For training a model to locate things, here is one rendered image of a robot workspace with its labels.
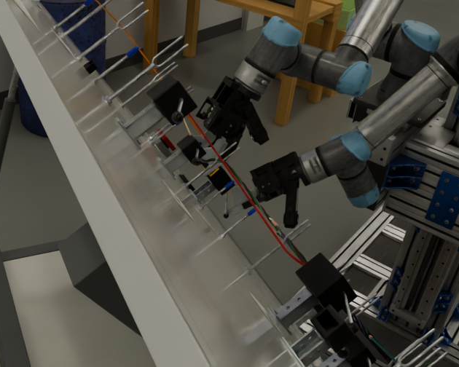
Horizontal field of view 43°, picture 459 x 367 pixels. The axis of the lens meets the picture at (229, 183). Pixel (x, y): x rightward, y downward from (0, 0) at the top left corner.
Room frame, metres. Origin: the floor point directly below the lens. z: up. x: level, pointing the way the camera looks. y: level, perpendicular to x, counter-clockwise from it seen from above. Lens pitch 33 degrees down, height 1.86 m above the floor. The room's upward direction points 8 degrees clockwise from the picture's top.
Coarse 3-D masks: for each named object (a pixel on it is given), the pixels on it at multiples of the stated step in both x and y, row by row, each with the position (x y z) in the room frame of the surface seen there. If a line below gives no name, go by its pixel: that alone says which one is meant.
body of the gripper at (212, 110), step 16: (224, 80) 1.13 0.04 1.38; (208, 96) 1.14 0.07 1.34; (224, 96) 1.12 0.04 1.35; (240, 96) 1.12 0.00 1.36; (256, 96) 1.12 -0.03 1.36; (208, 112) 1.13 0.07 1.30; (224, 112) 1.08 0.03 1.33; (240, 112) 1.12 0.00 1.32; (208, 128) 1.07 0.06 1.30; (224, 128) 1.09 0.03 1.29; (240, 128) 1.11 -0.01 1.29
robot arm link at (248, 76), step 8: (248, 64) 1.13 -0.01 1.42; (240, 72) 1.13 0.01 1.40; (248, 72) 1.12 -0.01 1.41; (256, 72) 1.12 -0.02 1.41; (240, 80) 1.12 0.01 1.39; (248, 80) 1.12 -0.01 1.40; (256, 80) 1.12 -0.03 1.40; (264, 80) 1.12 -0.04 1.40; (272, 80) 1.14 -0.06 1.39; (248, 88) 1.12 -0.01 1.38; (256, 88) 1.11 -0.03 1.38; (264, 88) 1.13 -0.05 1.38
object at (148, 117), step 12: (156, 84) 0.69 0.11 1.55; (168, 84) 0.66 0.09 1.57; (180, 84) 0.65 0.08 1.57; (156, 96) 0.64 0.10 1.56; (168, 96) 0.64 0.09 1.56; (180, 96) 0.65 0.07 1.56; (144, 108) 0.66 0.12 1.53; (156, 108) 0.65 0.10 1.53; (168, 108) 0.64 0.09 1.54; (180, 108) 0.61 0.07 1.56; (192, 108) 0.65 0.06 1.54; (120, 120) 0.64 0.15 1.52; (132, 120) 0.64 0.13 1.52; (144, 120) 0.64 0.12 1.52; (156, 120) 0.65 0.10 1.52; (168, 120) 0.64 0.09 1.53; (180, 120) 0.59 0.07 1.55; (132, 132) 0.63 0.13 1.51; (144, 132) 0.64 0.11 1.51
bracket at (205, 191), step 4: (208, 180) 1.12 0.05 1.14; (204, 184) 1.12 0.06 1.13; (208, 184) 1.12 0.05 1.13; (212, 184) 1.11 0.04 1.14; (200, 188) 1.11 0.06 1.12; (204, 188) 1.12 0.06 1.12; (208, 188) 1.10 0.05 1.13; (212, 188) 1.11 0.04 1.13; (192, 192) 1.10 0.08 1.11; (196, 192) 1.11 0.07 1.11; (200, 192) 1.09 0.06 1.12; (204, 192) 1.10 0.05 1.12; (208, 192) 1.10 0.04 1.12; (196, 196) 1.09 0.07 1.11; (200, 196) 1.09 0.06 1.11; (204, 196) 1.10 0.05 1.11; (200, 200) 1.09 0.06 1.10
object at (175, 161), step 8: (192, 136) 0.88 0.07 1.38; (176, 144) 0.89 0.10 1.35; (184, 144) 0.87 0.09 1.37; (192, 144) 0.86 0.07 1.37; (176, 152) 0.87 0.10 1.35; (184, 152) 0.85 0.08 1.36; (192, 152) 0.85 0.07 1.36; (200, 152) 0.86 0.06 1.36; (160, 160) 0.84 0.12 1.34; (168, 160) 0.85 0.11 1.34; (176, 160) 0.85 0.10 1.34; (184, 160) 0.86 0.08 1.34; (192, 160) 0.81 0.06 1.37; (168, 168) 0.85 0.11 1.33; (176, 168) 0.85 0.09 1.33
